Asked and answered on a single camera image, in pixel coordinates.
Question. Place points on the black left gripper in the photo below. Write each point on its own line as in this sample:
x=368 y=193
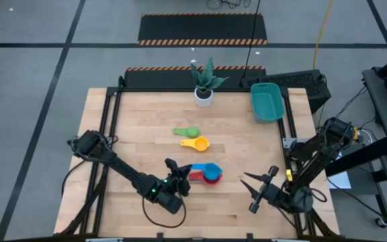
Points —
x=180 y=186

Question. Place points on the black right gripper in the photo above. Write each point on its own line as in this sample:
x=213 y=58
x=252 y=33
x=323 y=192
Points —
x=275 y=196

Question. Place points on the red measuring cup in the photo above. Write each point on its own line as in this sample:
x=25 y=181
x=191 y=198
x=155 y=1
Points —
x=197 y=177

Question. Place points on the light blue measuring cup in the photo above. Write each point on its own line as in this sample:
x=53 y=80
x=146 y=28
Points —
x=212 y=170

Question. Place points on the yellow measuring cup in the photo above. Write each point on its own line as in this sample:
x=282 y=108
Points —
x=201 y=144

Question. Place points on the green measuring cup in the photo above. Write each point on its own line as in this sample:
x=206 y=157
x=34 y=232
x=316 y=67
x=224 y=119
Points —
x=192 y=132

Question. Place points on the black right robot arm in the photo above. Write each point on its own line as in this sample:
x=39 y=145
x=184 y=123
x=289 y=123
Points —
x=314 y=158

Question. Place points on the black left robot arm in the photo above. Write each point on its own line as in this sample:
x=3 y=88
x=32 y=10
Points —
x=123 y=168

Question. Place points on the teal plastic basket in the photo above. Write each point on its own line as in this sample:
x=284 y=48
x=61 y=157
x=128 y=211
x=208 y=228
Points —
x=266 y=104

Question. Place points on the yellow tag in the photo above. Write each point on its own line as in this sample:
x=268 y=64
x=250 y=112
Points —
x=289 y=175

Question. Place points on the white plant pot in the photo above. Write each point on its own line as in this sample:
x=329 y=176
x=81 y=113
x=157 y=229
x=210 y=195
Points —
x=203 y=101

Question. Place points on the white paper sheet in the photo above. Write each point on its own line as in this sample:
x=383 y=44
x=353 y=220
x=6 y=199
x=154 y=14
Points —
x=343 y=179

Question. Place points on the black striped floor mat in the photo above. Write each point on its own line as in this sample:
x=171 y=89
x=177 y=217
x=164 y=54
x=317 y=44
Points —
x=200 y=28
x=166 y=79

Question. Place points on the green snake plant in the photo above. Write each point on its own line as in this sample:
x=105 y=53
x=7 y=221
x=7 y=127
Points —
x=207 y=79

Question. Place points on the black computer tower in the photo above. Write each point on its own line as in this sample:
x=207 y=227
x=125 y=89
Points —
x=301 y=84

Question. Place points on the caster wheel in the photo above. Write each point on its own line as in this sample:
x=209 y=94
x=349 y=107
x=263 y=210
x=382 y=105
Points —
x=380 y=222

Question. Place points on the grey side table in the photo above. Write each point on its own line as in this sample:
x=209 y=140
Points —
x=386 y=114

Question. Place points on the grey metal bracket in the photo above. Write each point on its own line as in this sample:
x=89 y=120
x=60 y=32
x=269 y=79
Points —
x=288 y=142

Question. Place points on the black metal table frame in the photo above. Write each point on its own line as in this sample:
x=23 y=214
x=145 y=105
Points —
x=111 y=111

